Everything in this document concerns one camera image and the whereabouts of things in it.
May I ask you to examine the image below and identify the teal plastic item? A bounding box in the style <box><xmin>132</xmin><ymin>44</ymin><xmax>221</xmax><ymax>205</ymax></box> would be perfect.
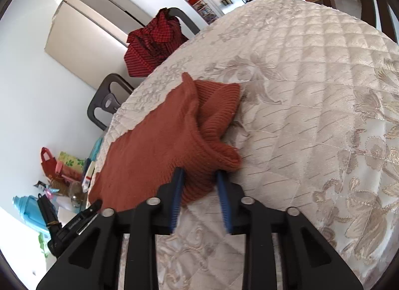
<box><xmin>90</xmin><ymin>137</ymin><xmax>104</xmax><ymax>166</ymax></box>

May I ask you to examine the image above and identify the white tube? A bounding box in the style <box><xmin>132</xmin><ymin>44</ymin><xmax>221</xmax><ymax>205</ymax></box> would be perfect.
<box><xmin>82</xmin><ymin>162</ymin><xmax>96</xmax><ymax>195</ymax></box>

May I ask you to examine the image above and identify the light blue water bottle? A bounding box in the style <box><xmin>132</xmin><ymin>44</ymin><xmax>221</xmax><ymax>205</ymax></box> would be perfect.
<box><xmin>12</xmin><ymin>195</ymin><xmax>48</xmax><ymax>235</ymax></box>

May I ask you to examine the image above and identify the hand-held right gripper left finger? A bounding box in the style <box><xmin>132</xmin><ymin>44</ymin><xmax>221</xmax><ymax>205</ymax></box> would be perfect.
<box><xmin>36</xmin><ymin>168</ymin><xmax>184</xmax><ymax>290</ymax></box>

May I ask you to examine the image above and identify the red gift bag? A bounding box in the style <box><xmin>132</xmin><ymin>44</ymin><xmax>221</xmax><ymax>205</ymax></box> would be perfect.
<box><xmin>40</xmin><ymin>147</ymin><xmax>59</xmax><ymax>179</ymax></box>

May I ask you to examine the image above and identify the white shelf rack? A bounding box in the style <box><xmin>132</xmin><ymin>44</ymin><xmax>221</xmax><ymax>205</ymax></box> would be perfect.
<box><xmin>186</xmin><ymin>0</ymin><xmax>219</xmax><ymax>24</ymax></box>

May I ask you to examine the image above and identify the rust orange knit sweater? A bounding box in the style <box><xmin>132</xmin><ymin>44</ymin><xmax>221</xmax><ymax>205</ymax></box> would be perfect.
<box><xmin>88</xmin><ymin>72</ymin><xmax>243</xmax><ymax>213</ymax></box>

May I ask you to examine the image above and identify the clear glass jar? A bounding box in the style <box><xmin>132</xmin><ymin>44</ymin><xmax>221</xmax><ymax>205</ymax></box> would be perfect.
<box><xmin>69</xmin><ymin>181</ymin><xmax>87</xmax><ymax>207</ymax></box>

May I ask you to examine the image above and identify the cream quilted floral blanket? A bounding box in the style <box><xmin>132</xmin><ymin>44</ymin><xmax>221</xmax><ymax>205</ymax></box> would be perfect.
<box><xmin>97</xmin><ymin>0</ymin><xmax>399</xmax><ymax>290</ymax></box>

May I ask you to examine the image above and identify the dark wooden chair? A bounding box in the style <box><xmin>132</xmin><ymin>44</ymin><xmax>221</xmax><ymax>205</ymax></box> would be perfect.
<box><xmin>167</xmin><ymin>6</ymin><xmax>200</xmax><ymax>38</ymax></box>
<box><xmin>87</xmin><ymin>73</ymin><xmax>134</xmax><ymax>132</ymax></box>
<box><xmin>312</xmin><ymin>0</ymin><xmax>399</xmax><ymax>43</ymax></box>

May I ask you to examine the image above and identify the beige refrigerator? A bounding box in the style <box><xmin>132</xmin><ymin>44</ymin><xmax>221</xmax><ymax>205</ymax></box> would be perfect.
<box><xmin>44</xmin><ymin>0</ymin><xmax>147</xmax><ymax>91</ymax></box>

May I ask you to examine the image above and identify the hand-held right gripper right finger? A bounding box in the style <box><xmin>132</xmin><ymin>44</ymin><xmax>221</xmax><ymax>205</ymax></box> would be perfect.
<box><xmin>216</xmin><ymin>170</ymin><xmax>364</xmax><ymax>290</ymax></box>

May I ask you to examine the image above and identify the green floral gift bag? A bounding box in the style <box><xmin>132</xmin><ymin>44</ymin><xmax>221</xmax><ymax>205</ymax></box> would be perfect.
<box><xmin>58</xmin><ymin>151</ymin><xmax>87</xmax><ymax>175</ymax></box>

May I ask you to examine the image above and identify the red plaid garment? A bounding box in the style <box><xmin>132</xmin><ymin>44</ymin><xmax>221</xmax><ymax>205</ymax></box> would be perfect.
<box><xmin>124</xmin><ymin>8</ymin><xmax>191</xmax><ymax>77</ymax></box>

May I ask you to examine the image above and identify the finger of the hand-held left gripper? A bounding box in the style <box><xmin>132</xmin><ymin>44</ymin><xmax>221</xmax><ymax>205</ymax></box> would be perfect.
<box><xmin>75</xmin><ymin>200</ymin><xmax>103</xmax><ymax>231</ymax></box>

